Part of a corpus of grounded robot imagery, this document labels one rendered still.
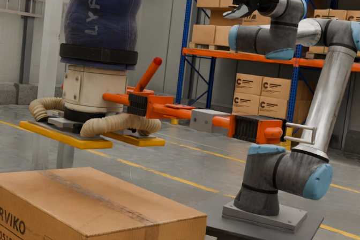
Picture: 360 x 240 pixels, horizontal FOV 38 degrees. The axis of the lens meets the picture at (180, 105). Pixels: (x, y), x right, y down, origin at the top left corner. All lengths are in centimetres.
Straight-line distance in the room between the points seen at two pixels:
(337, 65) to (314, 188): 50
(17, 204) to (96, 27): 54
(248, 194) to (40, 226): 99
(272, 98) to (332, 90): 754
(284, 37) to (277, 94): 791
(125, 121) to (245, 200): 90
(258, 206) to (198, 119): 100
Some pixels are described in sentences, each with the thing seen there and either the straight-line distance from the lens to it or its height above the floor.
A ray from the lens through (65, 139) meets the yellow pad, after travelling 143.
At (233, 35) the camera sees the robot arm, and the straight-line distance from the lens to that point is 180.
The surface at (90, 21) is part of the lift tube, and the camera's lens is 147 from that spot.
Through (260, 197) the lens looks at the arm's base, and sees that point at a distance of 216.
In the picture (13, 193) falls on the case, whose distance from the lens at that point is 158.
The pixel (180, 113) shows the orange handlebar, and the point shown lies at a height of 124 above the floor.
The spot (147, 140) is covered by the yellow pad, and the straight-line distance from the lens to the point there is 150.
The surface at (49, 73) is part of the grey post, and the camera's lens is 510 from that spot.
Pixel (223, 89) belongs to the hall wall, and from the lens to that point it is 1199.
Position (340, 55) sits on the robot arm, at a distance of 220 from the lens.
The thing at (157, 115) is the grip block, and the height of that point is 122.
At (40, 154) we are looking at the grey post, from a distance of 520.
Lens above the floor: 137
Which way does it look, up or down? 5 degrees down
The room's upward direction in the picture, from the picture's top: 6 degrees clockwise
